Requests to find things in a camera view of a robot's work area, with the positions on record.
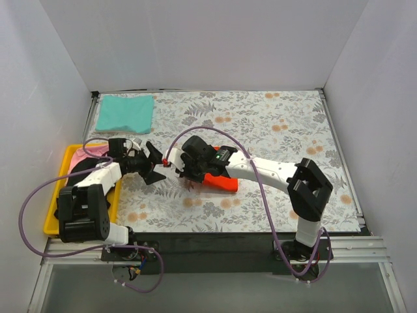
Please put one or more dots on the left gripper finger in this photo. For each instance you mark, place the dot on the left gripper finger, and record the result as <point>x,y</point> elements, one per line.
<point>150,176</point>
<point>155,156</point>

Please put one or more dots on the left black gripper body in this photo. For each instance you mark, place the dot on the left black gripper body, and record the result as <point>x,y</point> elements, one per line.
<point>144,163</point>

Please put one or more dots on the orange t shirt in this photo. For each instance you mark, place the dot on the orange t shirt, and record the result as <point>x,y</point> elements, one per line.
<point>221,182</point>

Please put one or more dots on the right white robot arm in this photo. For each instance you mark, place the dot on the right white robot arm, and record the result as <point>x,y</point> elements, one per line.
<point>306,185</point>

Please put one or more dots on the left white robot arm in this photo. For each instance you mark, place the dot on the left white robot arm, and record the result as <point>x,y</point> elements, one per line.
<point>83,207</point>

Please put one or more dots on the black t shirt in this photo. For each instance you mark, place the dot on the black t shirt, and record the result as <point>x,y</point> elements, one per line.
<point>82,165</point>

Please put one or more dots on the folded teal t shirt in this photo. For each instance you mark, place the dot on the folded teal t shirt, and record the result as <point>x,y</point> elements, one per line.
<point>123,114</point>

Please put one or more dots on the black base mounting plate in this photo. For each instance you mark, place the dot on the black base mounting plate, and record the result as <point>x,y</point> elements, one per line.
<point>208,252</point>

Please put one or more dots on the floral patterned table mat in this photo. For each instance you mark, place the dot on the floral patterned table mat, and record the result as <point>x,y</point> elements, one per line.
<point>275,125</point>

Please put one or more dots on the yellow plastic tray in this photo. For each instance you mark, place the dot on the yellow plastic tray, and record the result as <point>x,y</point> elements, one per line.
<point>51,225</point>

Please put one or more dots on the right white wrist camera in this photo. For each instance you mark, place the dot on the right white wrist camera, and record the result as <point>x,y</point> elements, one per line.
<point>173,158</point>

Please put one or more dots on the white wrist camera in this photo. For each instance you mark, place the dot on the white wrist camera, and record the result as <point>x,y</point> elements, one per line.
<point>135,144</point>
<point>173,158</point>

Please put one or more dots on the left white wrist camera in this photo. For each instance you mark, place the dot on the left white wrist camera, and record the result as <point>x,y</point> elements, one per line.
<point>135,144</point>

